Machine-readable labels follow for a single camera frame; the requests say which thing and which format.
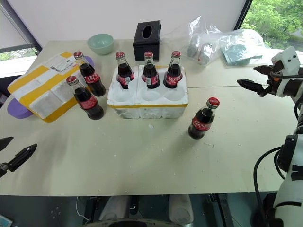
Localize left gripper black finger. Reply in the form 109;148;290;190
0;136;14;151
6;143;38;172

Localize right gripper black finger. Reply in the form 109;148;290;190
253;64;272;76
237;79;272;98

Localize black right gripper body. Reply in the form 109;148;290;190
266;60;285;96

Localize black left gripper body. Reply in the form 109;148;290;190
0;162;10;179

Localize white foam lid yellow tape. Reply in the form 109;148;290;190
7;52;95;124

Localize glass cola bottle red cap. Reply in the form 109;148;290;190
162;51;183;90
73;51;107;97
188;96;221;140
141;51;160;90
115;51;135;90
66;75;105;121

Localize white foam bottle tray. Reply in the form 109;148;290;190
107;65;189;120

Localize black tissue box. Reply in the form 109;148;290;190
132;20;163;61

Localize clear plastic bag teal item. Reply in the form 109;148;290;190
213;29;266;69

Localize purple oval board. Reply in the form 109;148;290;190
7;55;95;119

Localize clear plastic bag grey items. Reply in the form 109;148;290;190
187;15;225;67

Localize grey rounded shape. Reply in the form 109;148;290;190
98;195;130;223
168;194;194;224

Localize pale green bowl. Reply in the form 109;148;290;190
87;33;114;56

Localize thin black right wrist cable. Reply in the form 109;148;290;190
272;72;303;79

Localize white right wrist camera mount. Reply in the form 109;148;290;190
271;46;301;97

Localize black window frame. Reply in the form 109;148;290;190
233;0;253;31
0;3;43;54

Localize thin white cable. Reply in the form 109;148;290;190
76;196;87;219

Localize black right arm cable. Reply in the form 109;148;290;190
253;145;285;227

